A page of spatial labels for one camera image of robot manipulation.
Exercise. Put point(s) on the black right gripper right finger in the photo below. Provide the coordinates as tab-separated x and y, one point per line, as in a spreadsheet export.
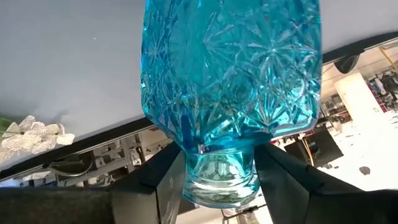
295	199

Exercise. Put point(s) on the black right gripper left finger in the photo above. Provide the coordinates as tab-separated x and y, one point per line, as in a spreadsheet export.
146	199

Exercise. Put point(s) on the white artificial flower bunch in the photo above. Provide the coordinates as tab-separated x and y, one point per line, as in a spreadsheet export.
34	137

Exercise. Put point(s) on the blue cut glass vase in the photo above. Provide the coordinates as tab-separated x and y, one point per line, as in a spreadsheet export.
230	77

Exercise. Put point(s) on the white column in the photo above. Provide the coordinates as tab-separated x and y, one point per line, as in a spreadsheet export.
357	96

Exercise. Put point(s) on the blue-grey table mat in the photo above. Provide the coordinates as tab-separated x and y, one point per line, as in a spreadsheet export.
62	62

